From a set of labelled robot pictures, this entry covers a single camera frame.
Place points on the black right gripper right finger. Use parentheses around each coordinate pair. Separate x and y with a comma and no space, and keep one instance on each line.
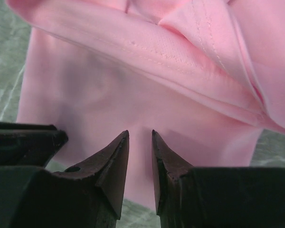
(215,197)

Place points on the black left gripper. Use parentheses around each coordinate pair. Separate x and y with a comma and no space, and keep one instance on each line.
(29,144)

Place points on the pink t shirt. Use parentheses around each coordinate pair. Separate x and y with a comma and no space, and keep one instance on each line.
(207,75)

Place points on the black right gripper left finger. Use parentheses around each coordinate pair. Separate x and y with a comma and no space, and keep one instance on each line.
(88,194)

